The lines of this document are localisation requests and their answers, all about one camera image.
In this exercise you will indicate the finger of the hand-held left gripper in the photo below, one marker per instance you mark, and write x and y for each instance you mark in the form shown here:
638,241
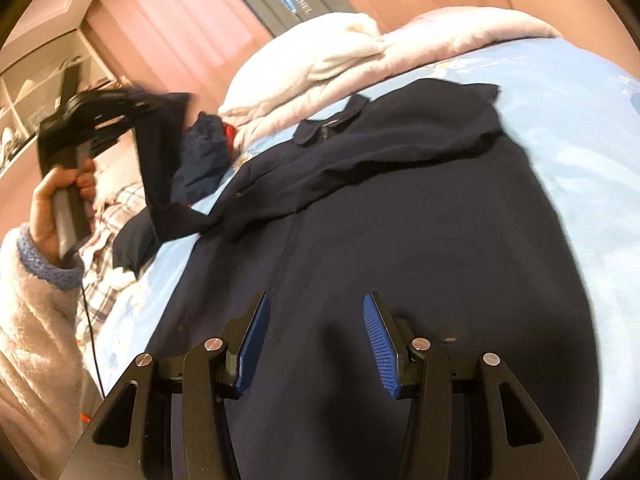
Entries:
137,107

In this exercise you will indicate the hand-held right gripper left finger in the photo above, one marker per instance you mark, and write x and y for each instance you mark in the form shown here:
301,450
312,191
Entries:
252,340

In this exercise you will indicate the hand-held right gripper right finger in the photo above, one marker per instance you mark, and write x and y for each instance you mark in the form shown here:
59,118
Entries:
380,345

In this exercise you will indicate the navy blue coat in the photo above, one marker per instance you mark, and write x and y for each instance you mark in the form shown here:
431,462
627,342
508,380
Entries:
400,210

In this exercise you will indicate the person's left forearm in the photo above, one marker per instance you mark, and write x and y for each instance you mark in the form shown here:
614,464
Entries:
35,340

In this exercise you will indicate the dark blue and red clothes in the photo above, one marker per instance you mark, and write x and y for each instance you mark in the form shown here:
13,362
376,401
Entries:
200,160

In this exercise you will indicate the person's left hand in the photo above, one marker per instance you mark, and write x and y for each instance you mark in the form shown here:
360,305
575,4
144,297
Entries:
42,215

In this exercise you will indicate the white open shelf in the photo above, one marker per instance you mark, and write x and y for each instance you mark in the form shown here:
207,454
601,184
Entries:
30,90

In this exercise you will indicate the pink curtain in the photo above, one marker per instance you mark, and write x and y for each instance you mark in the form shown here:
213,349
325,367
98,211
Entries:
170,25

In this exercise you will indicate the dark navy cloth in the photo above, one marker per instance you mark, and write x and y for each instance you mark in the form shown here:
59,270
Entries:
131,247

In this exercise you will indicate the plaid cloth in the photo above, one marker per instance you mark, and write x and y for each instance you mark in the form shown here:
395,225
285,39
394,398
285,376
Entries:
107,280

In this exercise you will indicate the light blue floral bed sheet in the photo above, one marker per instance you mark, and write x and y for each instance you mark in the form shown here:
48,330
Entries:
575,135

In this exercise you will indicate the pale pink quilt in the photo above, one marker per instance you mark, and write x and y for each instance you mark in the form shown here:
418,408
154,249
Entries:
450,45

